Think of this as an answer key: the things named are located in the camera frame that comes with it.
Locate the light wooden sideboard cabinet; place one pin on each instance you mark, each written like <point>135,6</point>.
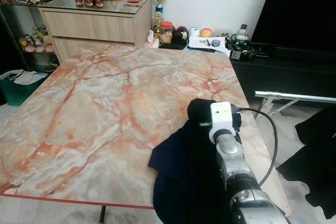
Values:
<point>92,30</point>

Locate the small plush toy group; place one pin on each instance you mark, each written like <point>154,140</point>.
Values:
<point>37,42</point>

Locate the white blue round plush toy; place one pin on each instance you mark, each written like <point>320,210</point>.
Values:
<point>193,31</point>

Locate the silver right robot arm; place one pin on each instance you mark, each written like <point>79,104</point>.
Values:
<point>241,177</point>

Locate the orange yellow round plush toy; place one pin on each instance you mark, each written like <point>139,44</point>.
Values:
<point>206,32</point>

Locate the black flat screen television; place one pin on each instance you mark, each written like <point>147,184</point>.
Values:
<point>299,9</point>

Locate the white cloth bundle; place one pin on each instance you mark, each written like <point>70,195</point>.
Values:
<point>26,77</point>

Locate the pink tissue box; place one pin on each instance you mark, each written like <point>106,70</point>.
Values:
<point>152,41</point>

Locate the white paper stack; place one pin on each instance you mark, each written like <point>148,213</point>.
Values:
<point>205,44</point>

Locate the black yellow gadget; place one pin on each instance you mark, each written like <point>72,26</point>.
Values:
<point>243,52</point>

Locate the marble pattern folding table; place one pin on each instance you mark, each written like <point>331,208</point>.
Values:
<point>100,119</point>

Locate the red lid snack jar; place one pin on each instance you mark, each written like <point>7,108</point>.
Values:
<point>166,34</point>

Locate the green plastic bin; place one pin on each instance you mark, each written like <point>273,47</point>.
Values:
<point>18,94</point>

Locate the black low tv console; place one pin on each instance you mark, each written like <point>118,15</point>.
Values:
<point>283,74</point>

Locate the black round plush toy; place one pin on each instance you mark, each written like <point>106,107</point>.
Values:
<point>180,35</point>

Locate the black logo t-shirt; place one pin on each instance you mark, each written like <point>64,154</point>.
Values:
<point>312,171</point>

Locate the glass display shelf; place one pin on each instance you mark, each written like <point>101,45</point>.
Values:
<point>8,35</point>

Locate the grey computer mouse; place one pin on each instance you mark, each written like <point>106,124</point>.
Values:
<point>217,42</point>

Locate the red paper packet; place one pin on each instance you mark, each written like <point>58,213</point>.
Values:
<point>135,1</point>

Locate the navy shirt red striped collar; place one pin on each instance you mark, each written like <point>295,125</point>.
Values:
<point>189,177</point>

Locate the silver metal clothes rack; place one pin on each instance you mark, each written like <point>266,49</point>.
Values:
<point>294,96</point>

